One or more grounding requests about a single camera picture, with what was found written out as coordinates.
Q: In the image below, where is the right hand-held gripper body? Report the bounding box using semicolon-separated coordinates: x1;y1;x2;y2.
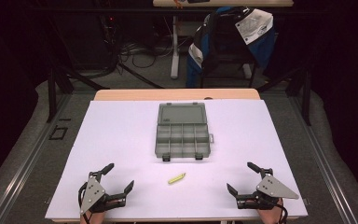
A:
236;167;300;211

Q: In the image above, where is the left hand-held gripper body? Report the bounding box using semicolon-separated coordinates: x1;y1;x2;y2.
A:
77;170;128;216

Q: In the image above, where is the small yellow crayon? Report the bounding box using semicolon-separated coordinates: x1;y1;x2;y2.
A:
167;172;187;185

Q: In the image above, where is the grey clear compartment box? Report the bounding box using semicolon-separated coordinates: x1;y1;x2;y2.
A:
154;102;215;162

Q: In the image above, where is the person's left hand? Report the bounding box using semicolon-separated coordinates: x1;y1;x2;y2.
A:
79;210;107;224

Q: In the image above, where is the person's right hand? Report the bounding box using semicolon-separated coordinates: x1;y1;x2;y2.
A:
256;199;285;224

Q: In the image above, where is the white table mat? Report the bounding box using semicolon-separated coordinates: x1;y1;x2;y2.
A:
44;99;309;220

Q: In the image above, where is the black metal stand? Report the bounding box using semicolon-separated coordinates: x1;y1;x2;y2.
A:
44;65;110;124
256;66;312;127

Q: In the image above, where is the black chair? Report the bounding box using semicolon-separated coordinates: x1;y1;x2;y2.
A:
200;12;258;89

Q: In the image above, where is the wooden table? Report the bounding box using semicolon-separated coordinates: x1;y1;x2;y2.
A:
49;88;294;224

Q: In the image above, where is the dark equipment rack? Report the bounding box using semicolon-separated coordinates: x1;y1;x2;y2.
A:
71;12;122;71

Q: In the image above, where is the wooden desk with white legs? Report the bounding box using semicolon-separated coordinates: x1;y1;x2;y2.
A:
152;0;295;80

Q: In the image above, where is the blue white black jacket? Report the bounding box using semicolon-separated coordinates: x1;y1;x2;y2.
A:
185;6;276;89

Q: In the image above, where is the black horizontal bar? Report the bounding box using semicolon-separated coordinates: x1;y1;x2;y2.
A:
27;7;312;15

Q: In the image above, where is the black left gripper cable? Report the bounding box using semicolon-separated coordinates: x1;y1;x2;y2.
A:
77;181;91;224

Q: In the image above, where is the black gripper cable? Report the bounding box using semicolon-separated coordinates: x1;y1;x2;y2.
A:
277;203;290;224
77;181;91;224

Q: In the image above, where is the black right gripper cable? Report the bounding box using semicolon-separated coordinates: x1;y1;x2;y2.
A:
277;203;290;224

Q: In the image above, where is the aluminium floor rail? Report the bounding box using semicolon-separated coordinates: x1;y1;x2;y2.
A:
287;92;358;224
0;92;73;224

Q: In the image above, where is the bundle of floor cables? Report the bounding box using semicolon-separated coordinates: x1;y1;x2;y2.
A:
117;38;175;70

